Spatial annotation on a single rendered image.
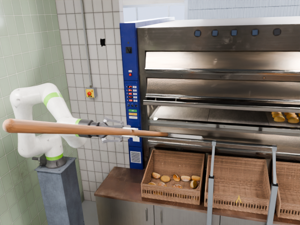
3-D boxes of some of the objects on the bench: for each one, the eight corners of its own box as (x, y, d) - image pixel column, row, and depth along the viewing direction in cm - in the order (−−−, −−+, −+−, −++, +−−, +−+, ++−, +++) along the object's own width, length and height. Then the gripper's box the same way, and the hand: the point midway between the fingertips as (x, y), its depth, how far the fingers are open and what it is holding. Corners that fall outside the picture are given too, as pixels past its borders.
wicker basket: (152, 170, 303) (152, 148, 293) (204, 176, 289) (205, 153, 279) (140, 197, 259) (139, 172, 249) (200, 206, 245) (201, 180, 235)
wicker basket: (206, 177, 287) (207, 153, 278) (263, 183, 274) (266, 158, 264) (203, 207, 243) (204, 181, 234) (271, 216, 230) (275, 189, 220)
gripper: (96, 114, 141) (140, 117, 135) (93, 144, 140) (137, 149, 134) (90, 112, 134) (136, 115, 128) (86, 144, 133) (133, 149, 127)
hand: (130, 132), depth 132 cm, fingers closed on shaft, 3 cm apart
